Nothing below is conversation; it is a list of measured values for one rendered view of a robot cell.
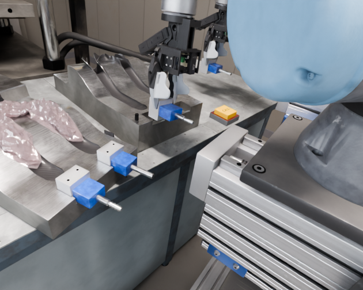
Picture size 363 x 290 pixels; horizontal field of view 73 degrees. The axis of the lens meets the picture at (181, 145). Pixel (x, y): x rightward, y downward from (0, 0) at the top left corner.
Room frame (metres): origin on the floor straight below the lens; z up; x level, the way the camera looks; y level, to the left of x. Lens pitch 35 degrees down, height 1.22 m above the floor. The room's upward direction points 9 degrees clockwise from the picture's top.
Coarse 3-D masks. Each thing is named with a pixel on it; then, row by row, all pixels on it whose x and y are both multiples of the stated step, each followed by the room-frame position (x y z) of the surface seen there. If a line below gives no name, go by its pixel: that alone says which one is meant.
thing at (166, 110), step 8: (152, 104) 0.57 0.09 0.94; (160, 104) 0.56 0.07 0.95; (168, 104) 0.58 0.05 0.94; (152, 112) 0.56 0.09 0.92; (160, 112) 0.55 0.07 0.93; (168, 112) 0.54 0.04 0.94; (176, 112) 0.55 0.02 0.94; (168, 120) 0.53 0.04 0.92; (184, 120) 0.52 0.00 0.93; (192, 120) 0.52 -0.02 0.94
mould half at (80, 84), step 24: (72, 72) 0.75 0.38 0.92; (120, 72) 0.82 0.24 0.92; (144, 72) 0.88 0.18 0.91; (72, 96) 0.76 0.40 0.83; (96, 96) 0.67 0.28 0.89; (144, 96) 0.72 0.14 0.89; (96, 120) 0.67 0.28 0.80; (120, 120) 0.58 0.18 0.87; (144, 120) 0.56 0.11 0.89; (144, 144) 0.55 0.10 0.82
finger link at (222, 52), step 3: (216, 42) 1.03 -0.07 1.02; (216, 45) 1.02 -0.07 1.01; (219, 45) 1.03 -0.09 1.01; (222, 45) 1.02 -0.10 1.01; (216, 48) 1.03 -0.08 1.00; (219, 48) 1.03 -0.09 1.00; (222, 48) 1.02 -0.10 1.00; (219, 51) 1.03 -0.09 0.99; (222, 51) 1.02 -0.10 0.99; (225, 51) 1.01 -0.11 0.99; (219, 54) 1.03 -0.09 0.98; (222, 54) 1.02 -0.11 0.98; (225, 54) 1.01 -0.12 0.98; (216, 60) 1.04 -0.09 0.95
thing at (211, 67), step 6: (204, 60) 1.00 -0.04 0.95; (210, 60) 0.99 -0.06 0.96; (204, 66) 1.00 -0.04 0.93; (210, 66) 0.98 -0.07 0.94; (216, 66) 0.97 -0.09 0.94; (222, 66) 1.00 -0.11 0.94; (204, 72) 0.99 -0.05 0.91; (210, 72) 1.01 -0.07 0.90; (216, 72) 0.97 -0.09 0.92; (222, 72) 0.97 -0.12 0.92; (228, 72) 0.95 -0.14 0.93
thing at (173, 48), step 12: (168, 24) 0.58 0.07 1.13; (180, 24) 0.56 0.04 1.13; (192, 24) 0.55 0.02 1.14; (168, 36) 0.57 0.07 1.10; (180, 36) 0.55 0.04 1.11; (192, 36) 0.55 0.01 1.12; (156, 48) 0.57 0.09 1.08; (168, 48) 0.55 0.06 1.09; (180, 48) 0.55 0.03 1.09; (192, 48) 0.55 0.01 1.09; (168, 60) 0.56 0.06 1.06; (180, 60) 0.54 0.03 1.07; (192, 60) 0.56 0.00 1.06; (168, 72) 0.55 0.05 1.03; (180, 72) 0.55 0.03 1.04; (192, 72) 0.56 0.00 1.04
